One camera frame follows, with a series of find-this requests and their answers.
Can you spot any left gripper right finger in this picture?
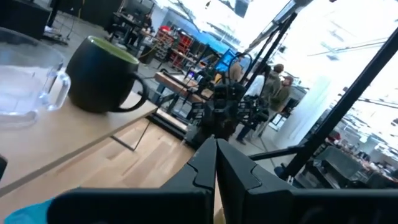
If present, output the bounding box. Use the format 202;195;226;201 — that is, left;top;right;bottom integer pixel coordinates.
216;138;398;224

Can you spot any blue microfibre cloth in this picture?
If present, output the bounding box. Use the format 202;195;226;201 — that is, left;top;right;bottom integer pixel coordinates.
2;198;55;224

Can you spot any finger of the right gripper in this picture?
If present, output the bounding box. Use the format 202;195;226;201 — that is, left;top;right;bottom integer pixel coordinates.
245;95;271;123
190;101;208;125

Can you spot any black mug green inside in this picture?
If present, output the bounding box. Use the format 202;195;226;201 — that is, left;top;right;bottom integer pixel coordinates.
65;35;149;114

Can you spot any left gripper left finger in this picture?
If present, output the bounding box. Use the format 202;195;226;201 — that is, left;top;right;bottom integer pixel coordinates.
46;138;218;224

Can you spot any person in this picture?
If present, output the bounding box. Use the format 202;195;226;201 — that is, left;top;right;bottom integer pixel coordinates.
228;54;245;83
234;67;266;146
273;75;295;113
269;63;285;110

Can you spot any black aluminium rig frame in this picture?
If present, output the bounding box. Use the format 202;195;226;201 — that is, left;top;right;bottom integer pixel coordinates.
245;0;398;181

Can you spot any clear glass mug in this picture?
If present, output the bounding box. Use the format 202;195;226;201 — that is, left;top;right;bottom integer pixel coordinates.
0;27;72;128

